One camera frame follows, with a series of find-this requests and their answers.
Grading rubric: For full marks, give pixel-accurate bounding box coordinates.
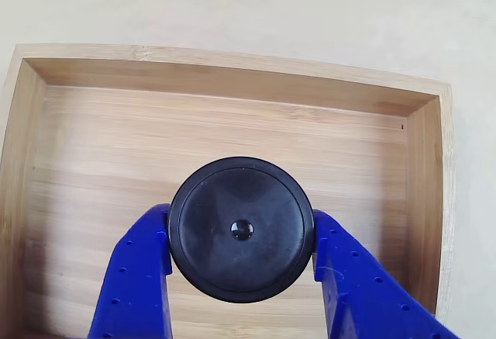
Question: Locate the black cylinder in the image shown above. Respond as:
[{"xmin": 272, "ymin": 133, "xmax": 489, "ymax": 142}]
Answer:
[{"xmin": 167, "ymin": 155, "xmax": 315, "ymax": 304}]

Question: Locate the wooden box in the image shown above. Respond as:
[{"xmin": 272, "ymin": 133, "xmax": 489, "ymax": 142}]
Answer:
[{"xmin": 0, "ymin": 43, "xmax": 454, "ymax": 339}]

